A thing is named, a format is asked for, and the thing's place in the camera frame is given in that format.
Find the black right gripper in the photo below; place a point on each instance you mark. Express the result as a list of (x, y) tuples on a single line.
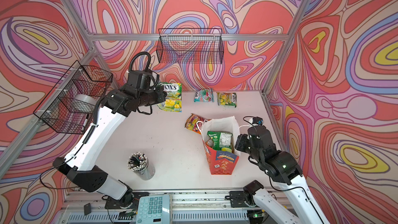
[(241, 139)]

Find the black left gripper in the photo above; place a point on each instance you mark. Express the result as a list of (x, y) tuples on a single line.
[(159, 90)]

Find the green spring tea snack bag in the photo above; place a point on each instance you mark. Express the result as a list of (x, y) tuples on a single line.
[(173, 99)]

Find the dark green snack bag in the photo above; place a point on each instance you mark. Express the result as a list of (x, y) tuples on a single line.
[(220, 141)]

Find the red white paper bag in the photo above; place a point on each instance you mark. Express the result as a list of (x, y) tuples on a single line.
[(221, 162)]

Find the yellow green lemon snack bag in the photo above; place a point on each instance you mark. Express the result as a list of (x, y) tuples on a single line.
[(227, 99)]

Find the orange snack bag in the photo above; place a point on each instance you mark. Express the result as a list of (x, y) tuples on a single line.
[(194, 123)]

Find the teal mint snack bag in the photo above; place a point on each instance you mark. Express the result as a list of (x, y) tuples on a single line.
[(204, 95)]

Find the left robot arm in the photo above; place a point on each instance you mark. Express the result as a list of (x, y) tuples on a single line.
[(79, 165)]

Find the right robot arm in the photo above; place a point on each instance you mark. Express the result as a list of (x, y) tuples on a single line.
[(284, 174)]

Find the white tape roll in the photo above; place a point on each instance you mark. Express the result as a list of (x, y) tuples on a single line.
[(83, 103)]

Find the black marker in basket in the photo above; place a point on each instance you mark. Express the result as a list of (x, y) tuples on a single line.
[(83, 129)]

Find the pen cup with pens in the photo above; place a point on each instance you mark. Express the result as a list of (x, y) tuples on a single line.
[(141, 166)]

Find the teal calculator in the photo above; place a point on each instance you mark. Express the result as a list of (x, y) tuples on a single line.
[(155, 209)]

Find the back wire basket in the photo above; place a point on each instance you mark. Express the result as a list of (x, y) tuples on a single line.
[(190, 46)]

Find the wire basket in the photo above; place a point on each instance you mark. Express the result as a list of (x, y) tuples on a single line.
[(69, 106), (190, 46)]

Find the left wire basket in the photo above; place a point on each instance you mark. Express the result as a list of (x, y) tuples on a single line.
[(69, 106)]

